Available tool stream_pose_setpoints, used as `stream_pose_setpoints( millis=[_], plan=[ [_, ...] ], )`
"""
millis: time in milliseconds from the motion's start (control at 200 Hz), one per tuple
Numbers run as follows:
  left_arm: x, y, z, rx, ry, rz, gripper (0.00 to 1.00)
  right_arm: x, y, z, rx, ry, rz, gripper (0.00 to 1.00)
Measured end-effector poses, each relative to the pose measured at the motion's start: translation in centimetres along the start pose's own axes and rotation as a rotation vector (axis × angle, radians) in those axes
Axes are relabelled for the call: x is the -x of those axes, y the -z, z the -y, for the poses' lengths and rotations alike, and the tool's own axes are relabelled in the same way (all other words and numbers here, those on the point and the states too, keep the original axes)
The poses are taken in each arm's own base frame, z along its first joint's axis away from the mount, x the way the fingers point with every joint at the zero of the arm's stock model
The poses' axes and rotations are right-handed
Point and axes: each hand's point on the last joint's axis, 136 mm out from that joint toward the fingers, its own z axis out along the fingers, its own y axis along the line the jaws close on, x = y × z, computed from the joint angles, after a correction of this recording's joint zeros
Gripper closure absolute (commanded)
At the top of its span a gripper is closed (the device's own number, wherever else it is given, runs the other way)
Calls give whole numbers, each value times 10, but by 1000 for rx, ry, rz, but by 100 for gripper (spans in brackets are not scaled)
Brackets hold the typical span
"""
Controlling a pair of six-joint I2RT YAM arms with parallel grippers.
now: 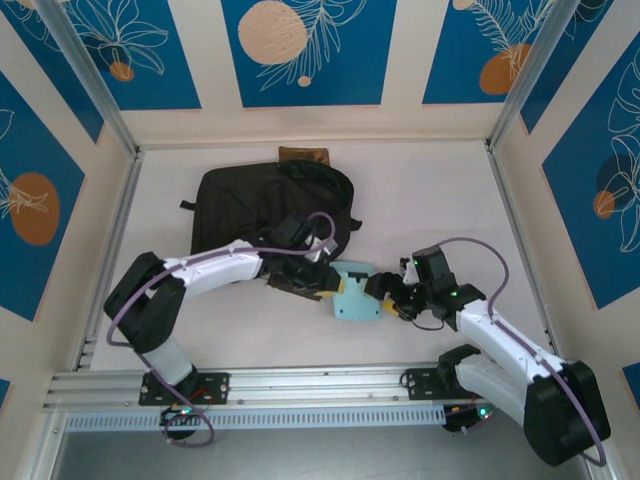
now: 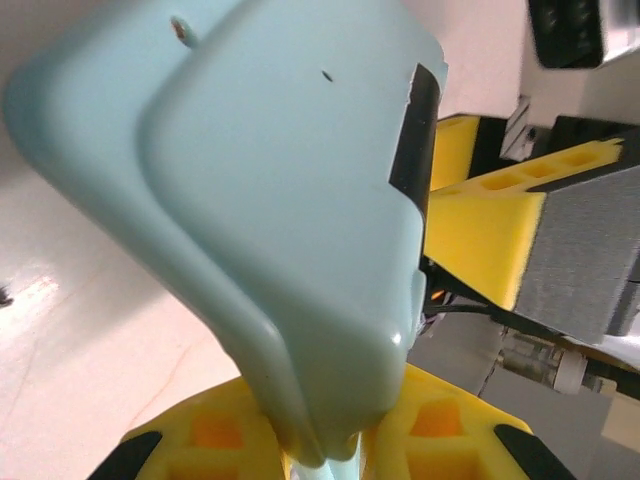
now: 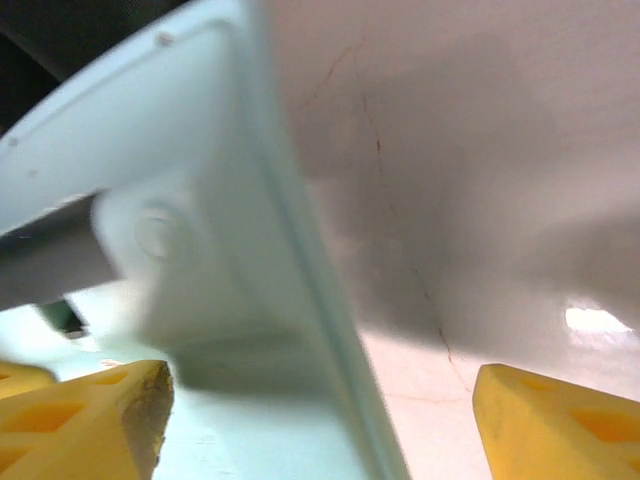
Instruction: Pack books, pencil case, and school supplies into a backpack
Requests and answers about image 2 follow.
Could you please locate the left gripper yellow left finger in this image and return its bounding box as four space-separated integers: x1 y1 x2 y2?
89 377 301 480

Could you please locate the light blue pencil case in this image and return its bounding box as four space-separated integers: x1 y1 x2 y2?
2 0 450 480

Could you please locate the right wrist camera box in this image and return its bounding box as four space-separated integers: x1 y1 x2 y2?
517 0 640 126

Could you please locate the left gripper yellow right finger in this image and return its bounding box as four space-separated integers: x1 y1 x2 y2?
357 363 576 480

